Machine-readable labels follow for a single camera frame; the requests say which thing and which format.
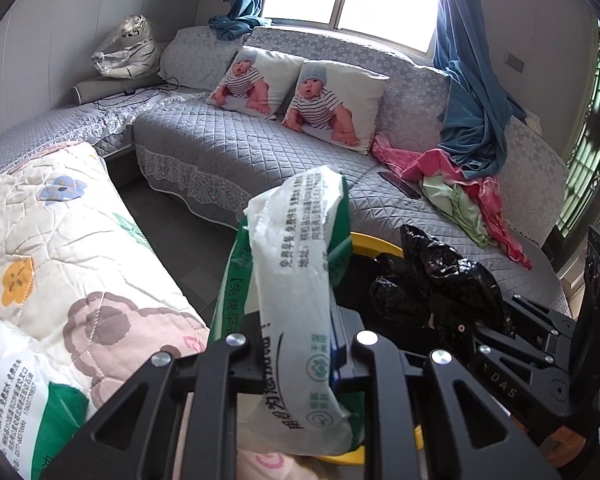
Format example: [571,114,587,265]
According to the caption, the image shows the black plastic bag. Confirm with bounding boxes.
[368,224,514,346]

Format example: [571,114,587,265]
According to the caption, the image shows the green white wet-wipes pack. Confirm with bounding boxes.
[210,166,364,456]

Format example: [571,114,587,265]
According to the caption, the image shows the yellow rimmed trash bin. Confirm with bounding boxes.
[320,233,424,479]

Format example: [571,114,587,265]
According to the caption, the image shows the pink green blanket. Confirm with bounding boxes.
[372,133,532,270]

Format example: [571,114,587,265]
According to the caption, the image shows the cartoon quilted bed cover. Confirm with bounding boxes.
[0,143,211,479]

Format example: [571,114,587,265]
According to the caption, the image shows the black phone on sofa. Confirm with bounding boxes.
[378,171,422,200]

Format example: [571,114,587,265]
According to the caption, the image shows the blue curtain right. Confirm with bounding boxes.
[434,0,527,180]

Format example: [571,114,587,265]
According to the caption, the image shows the blue curtain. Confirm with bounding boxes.
[434,0,527,180]
[208,0,271,41]

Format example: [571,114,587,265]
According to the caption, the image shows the baby print pillow right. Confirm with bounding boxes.
[283,60,389,154]

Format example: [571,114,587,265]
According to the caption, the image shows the baby print pillow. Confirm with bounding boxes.
[207,47,304,119]
[283,60,389,154]

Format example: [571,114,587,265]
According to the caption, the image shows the grey quilted sofa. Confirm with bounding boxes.
[0,24,577,321]

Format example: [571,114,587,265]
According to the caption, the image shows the grey bolster pillow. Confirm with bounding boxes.
[71,75,164,105]

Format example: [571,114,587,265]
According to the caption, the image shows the baby print pillow left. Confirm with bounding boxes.
[207,47,304,119]

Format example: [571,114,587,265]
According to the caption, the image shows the grey patterned cushion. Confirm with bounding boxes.
[158,26,245,91]

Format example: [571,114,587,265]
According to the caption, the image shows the tiger plush in plastic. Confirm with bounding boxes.
[91,15,162,79]

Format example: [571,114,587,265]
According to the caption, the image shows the blue curtain left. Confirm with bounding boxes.
[208,0,271,41]

